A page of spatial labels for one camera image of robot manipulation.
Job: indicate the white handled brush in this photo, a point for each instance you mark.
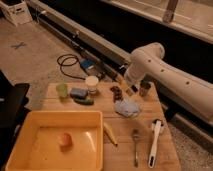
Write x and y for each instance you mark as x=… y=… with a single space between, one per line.
x=157 y=127

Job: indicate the pink peach toy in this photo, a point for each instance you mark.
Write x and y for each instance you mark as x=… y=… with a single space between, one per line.
x=65 y=140

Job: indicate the metal fork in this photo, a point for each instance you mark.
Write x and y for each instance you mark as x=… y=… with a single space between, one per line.
x=135 y=137

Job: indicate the black chair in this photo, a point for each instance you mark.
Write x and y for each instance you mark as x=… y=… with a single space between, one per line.
x=12 y=112

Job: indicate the dark metal cup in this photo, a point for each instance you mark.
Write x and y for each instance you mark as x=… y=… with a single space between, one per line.
x=144 y=88

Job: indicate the white cardboard box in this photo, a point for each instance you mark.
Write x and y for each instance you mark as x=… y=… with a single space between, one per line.
x=17 y=14

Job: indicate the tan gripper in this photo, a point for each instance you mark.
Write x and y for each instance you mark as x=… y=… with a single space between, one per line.
x=129 y=90

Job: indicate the green cucumber toy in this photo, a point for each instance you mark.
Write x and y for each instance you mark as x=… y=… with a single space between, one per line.
x=84 y=101

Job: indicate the blue crumpled cloth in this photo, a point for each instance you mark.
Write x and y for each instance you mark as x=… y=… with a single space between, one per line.
x=127 y=108

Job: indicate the yellow plastic tray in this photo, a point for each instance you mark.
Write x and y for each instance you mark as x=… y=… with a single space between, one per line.
x=37 y=146

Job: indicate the green plastic cup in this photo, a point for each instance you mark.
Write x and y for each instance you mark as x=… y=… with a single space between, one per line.
x=62 y=90

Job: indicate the dark grape bunch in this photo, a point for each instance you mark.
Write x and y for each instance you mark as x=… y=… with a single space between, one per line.
x=117 y=93

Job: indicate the blue power box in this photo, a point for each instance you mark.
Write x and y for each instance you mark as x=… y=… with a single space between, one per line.
x=88 y=67

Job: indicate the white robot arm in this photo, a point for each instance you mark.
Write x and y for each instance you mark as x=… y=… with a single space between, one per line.
x=147 y=60

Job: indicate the wooden board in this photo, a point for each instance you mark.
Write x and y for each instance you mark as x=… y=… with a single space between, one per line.
x=121 y=158

